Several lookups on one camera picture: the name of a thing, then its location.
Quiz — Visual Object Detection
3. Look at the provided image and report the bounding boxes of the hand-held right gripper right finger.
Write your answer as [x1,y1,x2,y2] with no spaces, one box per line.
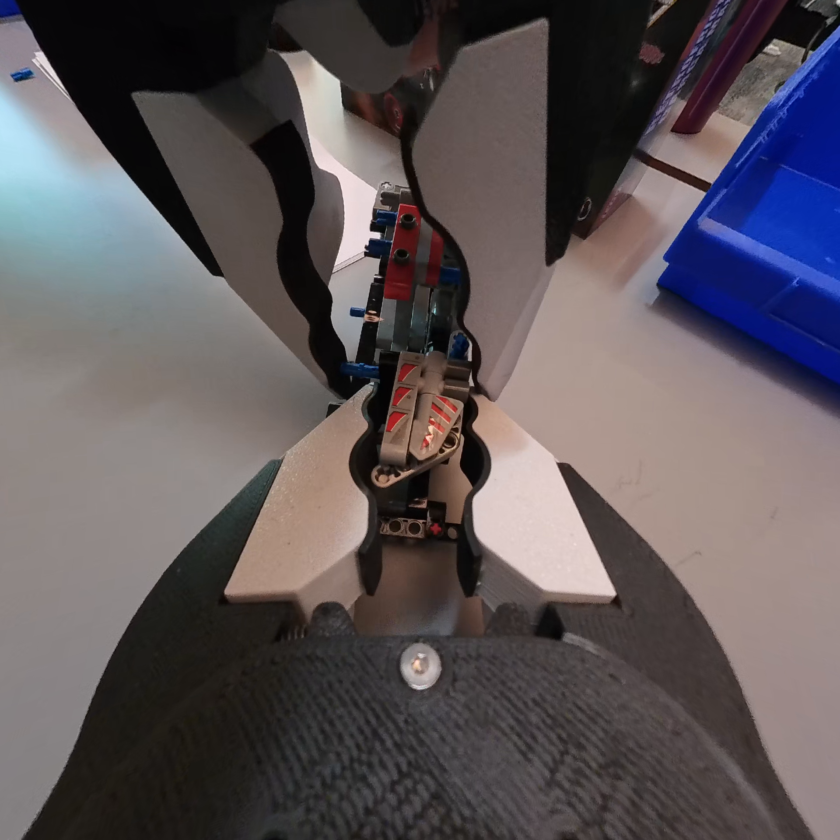
[458,392,619,618]

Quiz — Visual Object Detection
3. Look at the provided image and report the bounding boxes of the grey red toy brick truck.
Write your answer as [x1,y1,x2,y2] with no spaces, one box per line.
[326,184,476,544]

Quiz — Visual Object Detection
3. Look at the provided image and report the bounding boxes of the blue plastic storage bin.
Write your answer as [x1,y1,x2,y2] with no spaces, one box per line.
[656,26,840,395]

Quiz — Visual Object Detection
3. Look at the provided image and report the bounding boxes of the black toy set box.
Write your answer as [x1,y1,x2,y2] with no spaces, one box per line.
[341,0,723,238]

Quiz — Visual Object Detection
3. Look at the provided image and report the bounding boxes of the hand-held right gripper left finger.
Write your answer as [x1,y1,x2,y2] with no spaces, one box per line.
[222,384,383,608]

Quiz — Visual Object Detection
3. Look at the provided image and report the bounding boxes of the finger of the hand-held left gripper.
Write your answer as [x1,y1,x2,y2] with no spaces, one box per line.
[399,14,559,403]
[130,51,355,401]

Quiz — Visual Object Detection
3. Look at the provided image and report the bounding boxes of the maroon cylinder post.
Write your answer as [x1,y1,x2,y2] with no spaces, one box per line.
[669,0,791,135]

